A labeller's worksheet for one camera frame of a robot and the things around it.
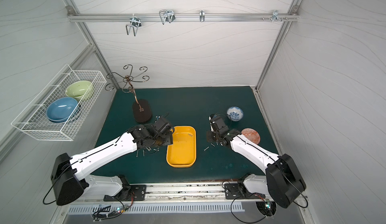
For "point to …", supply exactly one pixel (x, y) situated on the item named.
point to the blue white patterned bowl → (234, 113)
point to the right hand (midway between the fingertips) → (210, 132)
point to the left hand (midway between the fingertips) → (170, 140)
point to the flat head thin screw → (212, 144)
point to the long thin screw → (137, 153)
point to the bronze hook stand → (141, 109)
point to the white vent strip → (96, 209)
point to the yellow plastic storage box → (182, 153)
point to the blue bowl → (61, 109)
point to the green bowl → (79, 89)
